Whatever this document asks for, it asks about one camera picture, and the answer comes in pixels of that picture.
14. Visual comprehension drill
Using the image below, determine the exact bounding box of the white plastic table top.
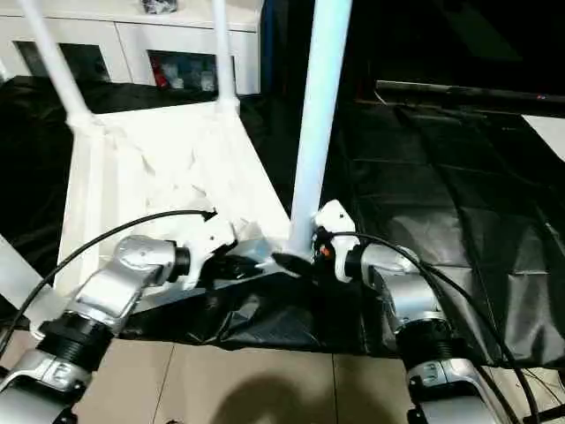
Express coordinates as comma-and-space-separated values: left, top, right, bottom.
34, 99, 308, 338

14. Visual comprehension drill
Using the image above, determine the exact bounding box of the white plastic table leg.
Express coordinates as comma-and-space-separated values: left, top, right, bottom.
284, 0, 354, 266
210, 0, 242, 112
18, 0, 96, 130
0, 233, 47, 308

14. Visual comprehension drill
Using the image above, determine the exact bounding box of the black plastic mat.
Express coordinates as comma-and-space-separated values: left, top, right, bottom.
0, 75, 565, 367

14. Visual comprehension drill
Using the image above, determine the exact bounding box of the long black bar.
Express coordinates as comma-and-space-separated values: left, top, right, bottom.
374, 79, 565, 105

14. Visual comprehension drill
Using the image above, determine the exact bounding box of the white sideboard with glass doors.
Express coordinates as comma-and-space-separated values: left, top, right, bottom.
0, 0, 264, 95

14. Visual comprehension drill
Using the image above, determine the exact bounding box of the flat white panel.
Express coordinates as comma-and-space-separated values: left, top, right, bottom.
523, 115, 565, 162

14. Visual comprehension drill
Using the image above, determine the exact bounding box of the dark object on cabinet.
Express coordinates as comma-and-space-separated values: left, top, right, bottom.
141, 0, 180, 14

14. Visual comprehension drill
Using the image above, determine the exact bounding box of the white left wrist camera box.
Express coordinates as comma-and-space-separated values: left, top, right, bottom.
181, 216, 239, 289

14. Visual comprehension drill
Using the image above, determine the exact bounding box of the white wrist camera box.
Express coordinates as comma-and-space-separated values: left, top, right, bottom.
181, 216, 239, 289
313, 200, 359, 284

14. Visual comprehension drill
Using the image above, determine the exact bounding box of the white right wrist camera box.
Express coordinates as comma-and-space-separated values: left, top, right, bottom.
313, 200, 359, 284

